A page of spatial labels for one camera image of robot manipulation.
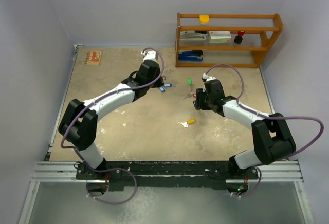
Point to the yellow tagged key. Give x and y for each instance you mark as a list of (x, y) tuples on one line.
[(187, 123)]

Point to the wooden shelf rack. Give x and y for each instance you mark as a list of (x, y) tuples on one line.
[(242, 40)]

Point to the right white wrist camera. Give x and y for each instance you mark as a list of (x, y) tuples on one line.
[(207, 76)]

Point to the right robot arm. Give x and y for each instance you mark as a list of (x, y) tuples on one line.
[(272, 139)]

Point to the blue tagged key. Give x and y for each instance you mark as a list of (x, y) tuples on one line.
[(162, 89), (167, 85)]

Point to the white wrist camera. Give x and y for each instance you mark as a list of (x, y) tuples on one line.
[(150, 55), (207, 76)]

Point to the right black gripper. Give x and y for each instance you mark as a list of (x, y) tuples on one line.
[(199, 104)]

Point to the orange spiral notepad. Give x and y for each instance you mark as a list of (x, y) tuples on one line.
[(93, 58)]

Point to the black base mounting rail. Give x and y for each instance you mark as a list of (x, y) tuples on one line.
[(217, 175)]

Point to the red black stamp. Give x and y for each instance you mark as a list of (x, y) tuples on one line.
[(238, 39)]

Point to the blue black stapler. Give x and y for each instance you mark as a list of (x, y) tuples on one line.
[(193, 55)]

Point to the yellow lidded container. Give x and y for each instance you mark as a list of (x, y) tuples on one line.
[(204, 19)]

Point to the white red box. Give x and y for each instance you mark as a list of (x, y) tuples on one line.
[(219, 36)]

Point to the red tagged key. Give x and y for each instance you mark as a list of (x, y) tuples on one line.
[(189, 95)]

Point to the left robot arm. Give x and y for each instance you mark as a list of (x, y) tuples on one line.
[(79, 123)]

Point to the green tagged key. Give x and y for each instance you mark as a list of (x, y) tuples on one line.
[(190, 84)]

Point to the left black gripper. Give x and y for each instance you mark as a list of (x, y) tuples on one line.
[(158, 84)]

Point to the white grey stapler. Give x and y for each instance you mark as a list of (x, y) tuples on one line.
[(192, 35)]

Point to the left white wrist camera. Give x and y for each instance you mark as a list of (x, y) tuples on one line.
[(150, 55)]

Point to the aluminium frame rail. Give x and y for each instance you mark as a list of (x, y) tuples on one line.
[(54, 171)]

